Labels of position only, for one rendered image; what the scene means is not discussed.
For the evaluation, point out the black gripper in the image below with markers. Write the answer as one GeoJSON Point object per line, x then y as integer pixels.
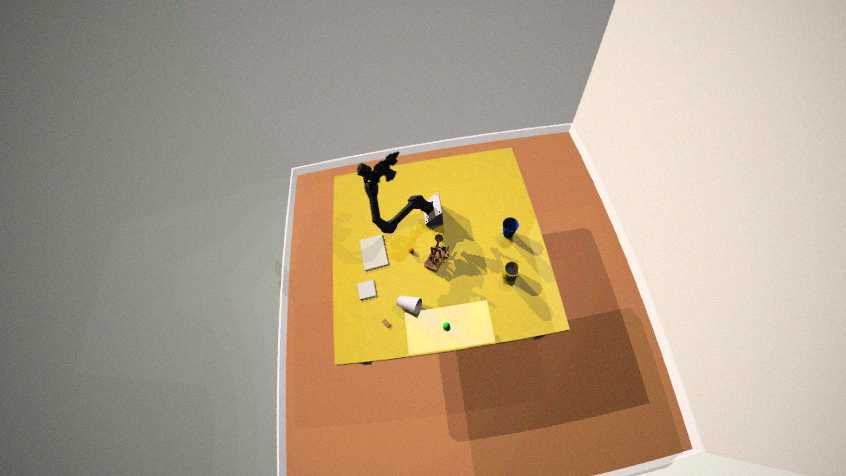
{"type": "Point", "coordinates": [381, 167]}

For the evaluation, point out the brown wooden catapult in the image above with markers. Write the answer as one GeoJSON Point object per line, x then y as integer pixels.
{"type": "Point", "coordinates": [437, 254]}

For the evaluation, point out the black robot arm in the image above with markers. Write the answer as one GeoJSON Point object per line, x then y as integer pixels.
{"type": "Point", "coordinates": [371, 188]}

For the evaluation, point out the blue plastic cup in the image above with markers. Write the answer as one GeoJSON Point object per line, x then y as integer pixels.
{"type": "Point", "coordinates": [510, 225]}

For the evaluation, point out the yellow cup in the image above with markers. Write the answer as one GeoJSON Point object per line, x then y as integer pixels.
{"type": "Point", "coordinates": [511, 271]}

